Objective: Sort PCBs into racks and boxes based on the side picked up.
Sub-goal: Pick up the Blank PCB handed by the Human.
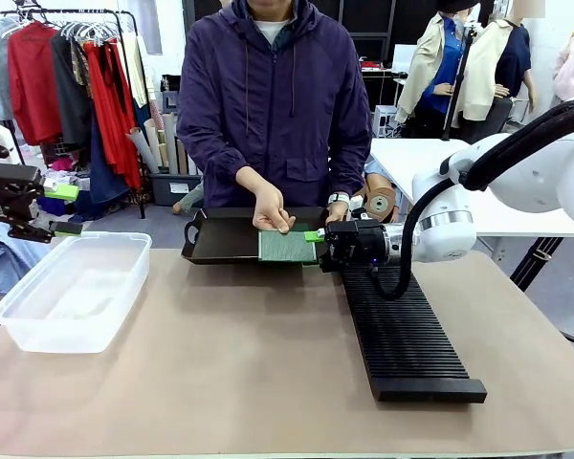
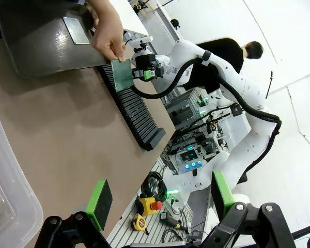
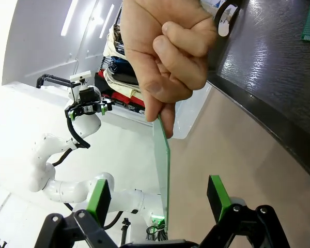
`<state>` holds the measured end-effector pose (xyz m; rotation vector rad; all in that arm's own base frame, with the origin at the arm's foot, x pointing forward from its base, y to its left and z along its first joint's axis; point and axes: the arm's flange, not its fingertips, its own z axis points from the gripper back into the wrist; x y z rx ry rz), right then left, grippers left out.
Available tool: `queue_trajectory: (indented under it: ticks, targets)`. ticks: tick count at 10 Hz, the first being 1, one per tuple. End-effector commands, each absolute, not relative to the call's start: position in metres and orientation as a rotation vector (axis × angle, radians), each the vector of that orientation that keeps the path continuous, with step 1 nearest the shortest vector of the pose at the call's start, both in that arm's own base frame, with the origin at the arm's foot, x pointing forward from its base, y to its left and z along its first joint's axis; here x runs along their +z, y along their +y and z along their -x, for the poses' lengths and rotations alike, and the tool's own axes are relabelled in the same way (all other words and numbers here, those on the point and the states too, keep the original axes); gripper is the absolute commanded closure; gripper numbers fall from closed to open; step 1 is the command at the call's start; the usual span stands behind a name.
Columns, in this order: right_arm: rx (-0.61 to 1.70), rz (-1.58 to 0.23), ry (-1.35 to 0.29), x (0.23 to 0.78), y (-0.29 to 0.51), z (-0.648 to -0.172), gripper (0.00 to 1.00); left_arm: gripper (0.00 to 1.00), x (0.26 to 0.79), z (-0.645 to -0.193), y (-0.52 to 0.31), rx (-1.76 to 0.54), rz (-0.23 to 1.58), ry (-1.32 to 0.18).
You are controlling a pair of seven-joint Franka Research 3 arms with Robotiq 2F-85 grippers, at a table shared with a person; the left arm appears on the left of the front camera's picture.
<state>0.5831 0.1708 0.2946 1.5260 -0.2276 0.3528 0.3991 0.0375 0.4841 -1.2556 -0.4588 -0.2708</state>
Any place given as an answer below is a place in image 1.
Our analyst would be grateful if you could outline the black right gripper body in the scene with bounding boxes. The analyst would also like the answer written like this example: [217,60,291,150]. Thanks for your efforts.
[318,218,389,274]

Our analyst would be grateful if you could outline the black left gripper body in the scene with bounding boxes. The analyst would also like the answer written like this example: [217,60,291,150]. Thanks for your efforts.
[0,161,45,227]

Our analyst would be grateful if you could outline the green PCB board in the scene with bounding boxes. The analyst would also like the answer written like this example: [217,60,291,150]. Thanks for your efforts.
[257,228,316,266]

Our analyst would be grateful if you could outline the person's right forearm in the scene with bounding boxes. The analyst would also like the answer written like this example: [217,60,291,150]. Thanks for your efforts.
[235,164,272,193]

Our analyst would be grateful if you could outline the person's left hand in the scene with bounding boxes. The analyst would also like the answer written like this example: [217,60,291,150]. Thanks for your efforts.
[325,200,352,225]

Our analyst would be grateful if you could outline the person's right hand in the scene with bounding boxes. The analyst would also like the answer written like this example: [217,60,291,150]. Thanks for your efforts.
[251,183,298,235]

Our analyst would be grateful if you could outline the brown cardboard spool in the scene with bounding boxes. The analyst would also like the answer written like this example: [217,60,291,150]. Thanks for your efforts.
[362,172,400,225]

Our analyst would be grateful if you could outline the blue denim garment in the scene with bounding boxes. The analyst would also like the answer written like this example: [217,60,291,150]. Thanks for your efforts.
[89,114,131,206]

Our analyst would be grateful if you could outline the clear plastic box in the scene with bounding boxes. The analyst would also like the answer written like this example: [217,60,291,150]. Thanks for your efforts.
[0,230,153,355]

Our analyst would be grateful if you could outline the light blue cloth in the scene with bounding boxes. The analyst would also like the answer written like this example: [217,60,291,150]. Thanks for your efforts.
[0,223,55,298]

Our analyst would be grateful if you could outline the beige paper roll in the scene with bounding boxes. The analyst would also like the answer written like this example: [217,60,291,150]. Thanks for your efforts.
[125,125,160,176]

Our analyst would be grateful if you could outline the black slotted PCB rack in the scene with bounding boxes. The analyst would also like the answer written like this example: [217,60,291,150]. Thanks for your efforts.
[338,261,489,404]

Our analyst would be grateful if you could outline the red dress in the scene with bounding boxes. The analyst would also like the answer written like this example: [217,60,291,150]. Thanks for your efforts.
[82,39,144,190]

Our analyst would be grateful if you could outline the dark grey garment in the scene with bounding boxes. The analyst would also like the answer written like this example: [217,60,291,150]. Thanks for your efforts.
[51,30,95,153]

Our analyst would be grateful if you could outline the white table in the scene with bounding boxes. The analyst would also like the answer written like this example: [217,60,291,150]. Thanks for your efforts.
[368,137,574,239]

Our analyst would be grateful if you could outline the grey storage bin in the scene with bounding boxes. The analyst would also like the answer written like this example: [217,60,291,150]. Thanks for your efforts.
[149,172,205,208]

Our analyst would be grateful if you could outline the red shirt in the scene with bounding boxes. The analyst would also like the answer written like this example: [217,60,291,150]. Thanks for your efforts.
[7,20,64,147]

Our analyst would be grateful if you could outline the white plastic crate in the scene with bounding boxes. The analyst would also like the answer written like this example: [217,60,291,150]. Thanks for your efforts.
[372,104,404,141]

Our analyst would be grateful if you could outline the person in purple jacket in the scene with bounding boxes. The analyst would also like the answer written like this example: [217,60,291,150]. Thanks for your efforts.
[175,0,373,209]

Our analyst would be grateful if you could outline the cream garment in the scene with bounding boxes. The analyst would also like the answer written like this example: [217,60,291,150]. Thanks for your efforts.
[121,32,157,110]

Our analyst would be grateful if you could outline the black tripod legs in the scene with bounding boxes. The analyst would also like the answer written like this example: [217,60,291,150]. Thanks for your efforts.
[508,235,574,365]

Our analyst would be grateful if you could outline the black tripod pole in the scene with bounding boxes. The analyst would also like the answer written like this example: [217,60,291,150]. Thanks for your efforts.
[440,22,478,142]

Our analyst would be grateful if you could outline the mannequin beige jacket blue shirt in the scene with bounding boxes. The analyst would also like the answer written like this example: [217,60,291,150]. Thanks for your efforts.
[394,0,466,126]

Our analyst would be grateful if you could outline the white undershirt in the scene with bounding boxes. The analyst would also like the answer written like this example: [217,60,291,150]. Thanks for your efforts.
[252,18,293,47]

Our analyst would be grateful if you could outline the mannequin cream and navy top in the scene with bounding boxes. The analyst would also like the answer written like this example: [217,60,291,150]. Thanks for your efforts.
[457,4,540,129]

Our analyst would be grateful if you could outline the mannequin pink sweater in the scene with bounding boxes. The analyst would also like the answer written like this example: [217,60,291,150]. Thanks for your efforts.
[551,22,574,103]

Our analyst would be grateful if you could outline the black tray with handles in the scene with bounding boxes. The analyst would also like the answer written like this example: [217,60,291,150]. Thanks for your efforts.
[183,207,337,267]

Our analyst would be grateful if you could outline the black metal clothes rail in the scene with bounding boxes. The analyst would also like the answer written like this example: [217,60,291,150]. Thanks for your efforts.
[0,6,147,220]

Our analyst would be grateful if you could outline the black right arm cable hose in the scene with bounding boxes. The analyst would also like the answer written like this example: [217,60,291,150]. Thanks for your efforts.
[368,100,574,302]

